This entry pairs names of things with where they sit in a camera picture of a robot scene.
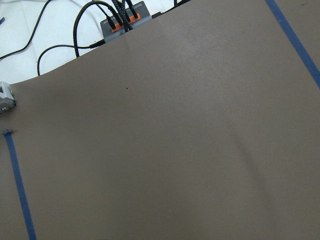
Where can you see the aluminium frame post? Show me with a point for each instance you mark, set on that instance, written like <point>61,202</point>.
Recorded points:
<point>7,100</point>

